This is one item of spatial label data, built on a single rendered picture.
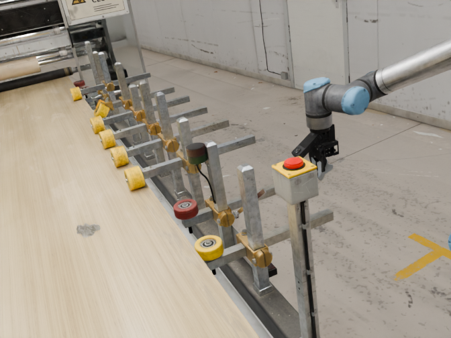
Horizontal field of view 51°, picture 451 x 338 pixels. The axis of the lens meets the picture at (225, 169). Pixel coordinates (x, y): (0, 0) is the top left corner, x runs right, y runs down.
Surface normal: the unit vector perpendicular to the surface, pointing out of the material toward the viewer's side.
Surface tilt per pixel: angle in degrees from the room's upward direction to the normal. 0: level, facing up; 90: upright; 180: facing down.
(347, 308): 0
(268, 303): 0
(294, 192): 90
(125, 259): 0
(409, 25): 90
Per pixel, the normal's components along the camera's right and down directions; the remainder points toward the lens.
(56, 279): -0.15, -0.89
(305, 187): 0.41, 0.34
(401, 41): -0.85, 0.34
